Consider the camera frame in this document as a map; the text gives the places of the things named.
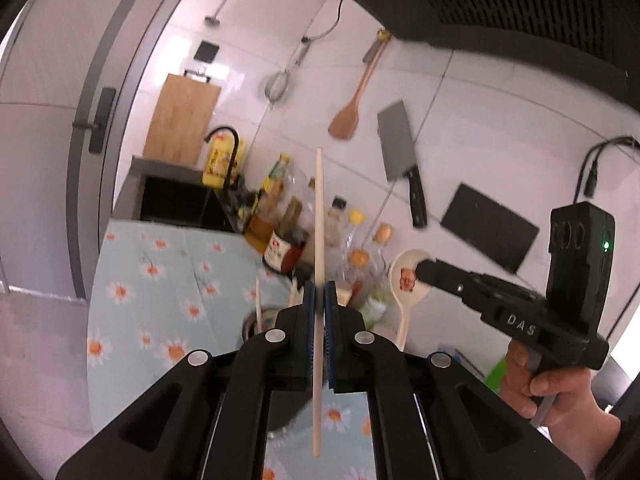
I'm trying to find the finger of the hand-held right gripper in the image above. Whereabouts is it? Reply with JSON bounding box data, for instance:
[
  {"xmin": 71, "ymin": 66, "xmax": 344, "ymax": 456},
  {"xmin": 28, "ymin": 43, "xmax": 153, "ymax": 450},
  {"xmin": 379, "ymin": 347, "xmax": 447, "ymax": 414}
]
[{"xmin": 416, "ymin": 257, "xmax": 476, "ymax": 306}]

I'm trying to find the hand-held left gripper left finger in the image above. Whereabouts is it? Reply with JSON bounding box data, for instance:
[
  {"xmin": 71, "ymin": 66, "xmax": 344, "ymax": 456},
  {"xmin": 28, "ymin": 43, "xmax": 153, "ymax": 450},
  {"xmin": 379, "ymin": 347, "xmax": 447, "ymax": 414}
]
[{"xmin": 55, "ymin": 281, "xmax": 318, "ymax": 480}]

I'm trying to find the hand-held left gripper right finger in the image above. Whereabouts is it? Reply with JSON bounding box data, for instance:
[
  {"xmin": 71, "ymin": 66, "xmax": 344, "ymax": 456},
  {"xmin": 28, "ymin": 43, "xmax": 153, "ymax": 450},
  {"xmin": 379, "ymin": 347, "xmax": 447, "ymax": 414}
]
[{"xmin": 322, "ymin": 281, "xmax": 588, "ymax": 480}]

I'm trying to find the cream spoon bear print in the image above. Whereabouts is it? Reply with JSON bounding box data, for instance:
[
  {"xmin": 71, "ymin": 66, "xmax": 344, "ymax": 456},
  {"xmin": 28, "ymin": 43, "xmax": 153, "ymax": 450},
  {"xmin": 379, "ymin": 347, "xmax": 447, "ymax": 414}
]
[{"xmin": 389, "ymin": 248, "xmax": 435, "ymax": 352}]

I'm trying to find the bunch of wooden chopsticks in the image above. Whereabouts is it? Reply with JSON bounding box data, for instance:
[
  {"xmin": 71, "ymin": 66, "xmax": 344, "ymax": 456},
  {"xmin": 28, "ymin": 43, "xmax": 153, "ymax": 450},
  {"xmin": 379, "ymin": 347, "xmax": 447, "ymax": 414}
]
[{"xmin": 255, "ymin": 275, "xmax": 305, "ymax": 335}]

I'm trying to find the single wooden chopstick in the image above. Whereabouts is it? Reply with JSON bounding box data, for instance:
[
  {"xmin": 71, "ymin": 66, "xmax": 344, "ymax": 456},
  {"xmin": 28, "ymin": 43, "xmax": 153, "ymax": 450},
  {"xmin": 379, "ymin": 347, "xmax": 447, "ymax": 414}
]
[{"xmin": 311, "ymin": 147, "xmax": 326, "ymax": 458}]

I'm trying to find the person's right forearm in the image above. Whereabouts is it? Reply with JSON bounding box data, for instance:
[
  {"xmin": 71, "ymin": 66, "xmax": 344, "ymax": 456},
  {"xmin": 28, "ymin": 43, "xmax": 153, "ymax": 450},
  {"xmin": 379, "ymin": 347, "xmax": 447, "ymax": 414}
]
[{"xmin": 594, "ymin": 400, "xmax": 640, "ymax": 480}]

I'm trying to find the person's right hand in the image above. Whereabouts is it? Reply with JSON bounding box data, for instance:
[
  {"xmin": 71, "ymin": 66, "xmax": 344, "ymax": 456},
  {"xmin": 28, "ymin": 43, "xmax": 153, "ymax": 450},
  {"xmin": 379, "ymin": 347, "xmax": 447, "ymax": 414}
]
[{"xmin": 500, "ymin": 346, "xmax": 623, "ymax": 479}]

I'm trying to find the sauce bottle red label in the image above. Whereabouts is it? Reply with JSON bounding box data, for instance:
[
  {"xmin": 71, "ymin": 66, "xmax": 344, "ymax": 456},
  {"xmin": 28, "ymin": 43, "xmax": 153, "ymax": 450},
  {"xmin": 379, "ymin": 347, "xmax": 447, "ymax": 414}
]
[{"xmin": 263, "ymin": 197, "xmax": 307, "ymax": 275}]

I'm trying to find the oil bottle green label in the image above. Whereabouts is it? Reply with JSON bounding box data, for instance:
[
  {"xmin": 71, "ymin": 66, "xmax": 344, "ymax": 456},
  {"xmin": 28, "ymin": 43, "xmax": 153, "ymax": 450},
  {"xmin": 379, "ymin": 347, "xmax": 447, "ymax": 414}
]
[{"xmin": 357, "ymin": 222, "xmax": 397, "ymax": 331}]

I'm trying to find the glass bottle yellow cap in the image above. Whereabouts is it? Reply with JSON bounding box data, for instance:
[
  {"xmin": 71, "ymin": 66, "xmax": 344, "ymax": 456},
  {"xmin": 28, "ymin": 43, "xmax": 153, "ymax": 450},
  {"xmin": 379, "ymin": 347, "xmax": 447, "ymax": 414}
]
[{"xmin": 345, "ymin": 210, "xmax": 367, "ymax": 251}]

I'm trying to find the tall amber oil bottle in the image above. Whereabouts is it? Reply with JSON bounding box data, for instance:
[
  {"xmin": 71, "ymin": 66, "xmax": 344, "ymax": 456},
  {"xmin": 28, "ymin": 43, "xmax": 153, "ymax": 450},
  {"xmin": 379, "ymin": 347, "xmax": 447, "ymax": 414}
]
[{"xmin": 245, "ymin": 154, "xmax": 293, "ymax": 253}]

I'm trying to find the glass bottle black cap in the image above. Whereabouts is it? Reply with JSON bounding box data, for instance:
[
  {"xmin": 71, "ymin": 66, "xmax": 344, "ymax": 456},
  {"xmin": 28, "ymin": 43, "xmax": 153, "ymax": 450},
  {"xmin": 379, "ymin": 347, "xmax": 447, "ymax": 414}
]
[{"xmin": 325, "ymin": 196, "xmax": 349, "ymax": 248}]

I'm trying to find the green sugar bag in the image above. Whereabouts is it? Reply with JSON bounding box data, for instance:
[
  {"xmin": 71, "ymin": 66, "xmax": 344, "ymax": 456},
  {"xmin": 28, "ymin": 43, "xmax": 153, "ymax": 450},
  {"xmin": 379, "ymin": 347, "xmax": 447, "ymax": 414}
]
[{"xmin": 482, "ymin": 355, "xmax": 511, "ymax": 393}]

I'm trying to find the blue daisy tablecloth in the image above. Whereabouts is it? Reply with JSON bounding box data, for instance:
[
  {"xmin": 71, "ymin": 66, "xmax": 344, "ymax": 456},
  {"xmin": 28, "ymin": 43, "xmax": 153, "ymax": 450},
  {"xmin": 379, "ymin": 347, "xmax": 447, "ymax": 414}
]
[{"xmin": 86, "ymin": 219, "xmax": 381, "ymax": 480}]

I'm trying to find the black faucet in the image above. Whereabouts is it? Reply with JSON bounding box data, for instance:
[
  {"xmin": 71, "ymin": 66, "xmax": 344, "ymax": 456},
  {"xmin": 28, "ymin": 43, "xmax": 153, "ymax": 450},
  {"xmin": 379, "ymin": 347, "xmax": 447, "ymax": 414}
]
[{"xmin": 205, "ymin": 126, "xmax": 241, "ymax": 191}]

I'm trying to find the yellow plastic bottle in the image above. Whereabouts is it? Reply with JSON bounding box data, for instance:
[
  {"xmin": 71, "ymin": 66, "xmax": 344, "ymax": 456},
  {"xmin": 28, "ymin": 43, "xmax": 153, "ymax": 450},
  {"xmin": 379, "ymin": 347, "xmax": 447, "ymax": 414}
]
[{"xmin": 202, "ymin": 135, "xmax": 247, "ymax": 190}]

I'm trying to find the dark kitchen sink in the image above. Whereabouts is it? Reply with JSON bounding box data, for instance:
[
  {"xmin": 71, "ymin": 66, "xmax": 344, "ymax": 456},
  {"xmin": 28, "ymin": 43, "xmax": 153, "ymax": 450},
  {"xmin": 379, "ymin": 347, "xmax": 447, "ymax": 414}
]
[{"xmin": 131, "ymin": 156, "xmax": 236, "ymax": 233}]

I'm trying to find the wooden spatula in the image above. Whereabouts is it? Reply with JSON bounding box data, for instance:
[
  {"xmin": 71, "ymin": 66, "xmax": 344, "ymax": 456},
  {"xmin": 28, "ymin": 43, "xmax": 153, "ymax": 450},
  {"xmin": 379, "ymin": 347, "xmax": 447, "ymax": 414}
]
[{"xmin": 327, "ymin": 30, "xmax": 392, "ymax": 141}]

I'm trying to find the metal strainer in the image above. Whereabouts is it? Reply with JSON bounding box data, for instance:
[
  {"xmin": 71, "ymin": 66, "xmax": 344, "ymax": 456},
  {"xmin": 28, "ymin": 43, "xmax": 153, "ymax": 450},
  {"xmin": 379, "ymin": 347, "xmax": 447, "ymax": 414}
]
[{"xmin": 264, "ymin": 35, "xmax": 311, "ymax": 103}]

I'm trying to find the wooden cutting board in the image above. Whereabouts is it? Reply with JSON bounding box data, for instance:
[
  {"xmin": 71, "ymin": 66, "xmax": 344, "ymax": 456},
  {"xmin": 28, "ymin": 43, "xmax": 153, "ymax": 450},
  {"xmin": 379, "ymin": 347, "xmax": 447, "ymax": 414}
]
[{"xmin": 143, "ymin": 69, "xmax": 222, "ymax": 166}]

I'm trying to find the black range hood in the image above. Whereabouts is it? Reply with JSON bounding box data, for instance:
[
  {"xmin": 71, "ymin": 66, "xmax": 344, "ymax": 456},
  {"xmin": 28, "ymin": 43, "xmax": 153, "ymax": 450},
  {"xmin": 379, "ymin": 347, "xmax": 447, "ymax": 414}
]
[{"xmin": 295, "ymin": 0, "xmax": 640, "ymax": 106}]

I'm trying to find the hanging metal ladle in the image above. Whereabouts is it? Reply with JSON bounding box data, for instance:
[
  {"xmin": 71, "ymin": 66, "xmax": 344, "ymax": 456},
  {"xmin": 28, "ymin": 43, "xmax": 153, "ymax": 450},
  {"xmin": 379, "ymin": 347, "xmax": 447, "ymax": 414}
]
[{"xmin": 204, "ymin": 0, "xmax": 241, "ymax": 26}]

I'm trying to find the grey door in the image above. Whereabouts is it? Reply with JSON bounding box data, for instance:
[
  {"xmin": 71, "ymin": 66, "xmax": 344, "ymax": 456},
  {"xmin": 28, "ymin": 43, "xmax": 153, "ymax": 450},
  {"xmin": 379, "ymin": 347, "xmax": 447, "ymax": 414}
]
[{"xmin": 0, "ymin": 0, "xmax": 211, "ymax": 306}]

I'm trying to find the black wall socket panel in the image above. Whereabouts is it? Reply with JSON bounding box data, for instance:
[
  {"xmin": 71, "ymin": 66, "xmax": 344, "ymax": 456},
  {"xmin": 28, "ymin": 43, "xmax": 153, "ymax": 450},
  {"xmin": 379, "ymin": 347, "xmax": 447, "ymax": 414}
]
[{"xmin": 440, "ymin": 183, "xmax": 540, "ymax": 275}]

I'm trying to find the black cable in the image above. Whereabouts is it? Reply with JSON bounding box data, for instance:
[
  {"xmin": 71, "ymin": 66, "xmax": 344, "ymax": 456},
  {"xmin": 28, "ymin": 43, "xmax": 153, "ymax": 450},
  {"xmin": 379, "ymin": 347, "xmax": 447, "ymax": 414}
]
[{"xmin": 574, "ymin": 136, "xmax": 640, "ymax": 200}]

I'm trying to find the kitchen cleaver black handle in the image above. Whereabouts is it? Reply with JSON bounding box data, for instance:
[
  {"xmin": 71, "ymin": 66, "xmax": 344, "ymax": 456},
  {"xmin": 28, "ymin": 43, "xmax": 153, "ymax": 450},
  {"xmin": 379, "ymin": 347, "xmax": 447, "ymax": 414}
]
[{"xmin": 376, "ymin": 99, "xmax": 429, "ymax": 229}]

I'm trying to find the black door lock handle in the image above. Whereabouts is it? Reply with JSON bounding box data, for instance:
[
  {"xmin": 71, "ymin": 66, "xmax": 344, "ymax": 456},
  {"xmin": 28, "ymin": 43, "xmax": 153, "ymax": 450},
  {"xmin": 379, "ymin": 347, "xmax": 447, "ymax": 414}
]
[{"xmin": 74, "ymin": 87, "xmax": 117, "ymax": 153}]

